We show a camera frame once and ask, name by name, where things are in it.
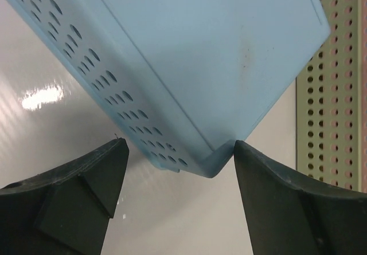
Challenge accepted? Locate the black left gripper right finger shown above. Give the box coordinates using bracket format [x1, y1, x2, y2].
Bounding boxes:
[234, 141, 366, 254]

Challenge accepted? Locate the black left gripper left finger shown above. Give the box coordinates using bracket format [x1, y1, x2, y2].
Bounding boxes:
[1, 138, 128, 254]

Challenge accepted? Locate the blue perforated plastic basket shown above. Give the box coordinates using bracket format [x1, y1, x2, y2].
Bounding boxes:
[7, 0, 330, 178]

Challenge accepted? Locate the pink plastic basket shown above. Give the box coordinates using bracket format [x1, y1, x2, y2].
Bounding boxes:
[325, 0, 359, 190]

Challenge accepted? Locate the green plastic basket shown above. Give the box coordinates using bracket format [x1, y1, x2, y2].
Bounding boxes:
[296, 0, 362, 191]

